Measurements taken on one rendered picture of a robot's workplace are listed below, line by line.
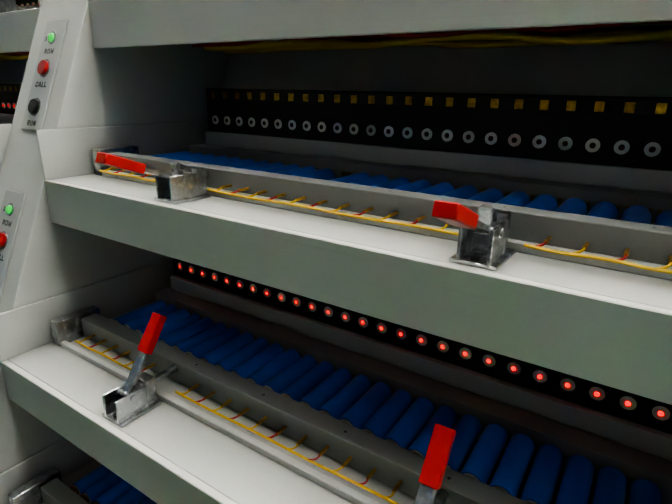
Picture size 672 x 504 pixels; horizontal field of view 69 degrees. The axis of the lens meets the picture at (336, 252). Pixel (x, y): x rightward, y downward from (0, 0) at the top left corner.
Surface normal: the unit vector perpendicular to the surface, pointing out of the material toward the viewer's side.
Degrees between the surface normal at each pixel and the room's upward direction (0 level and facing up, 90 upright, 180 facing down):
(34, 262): 90
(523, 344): 113
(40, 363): 23
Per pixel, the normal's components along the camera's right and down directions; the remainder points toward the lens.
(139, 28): -0.55, 0.25
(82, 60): 0.84, 0.19
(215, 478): 0.02, -0.95
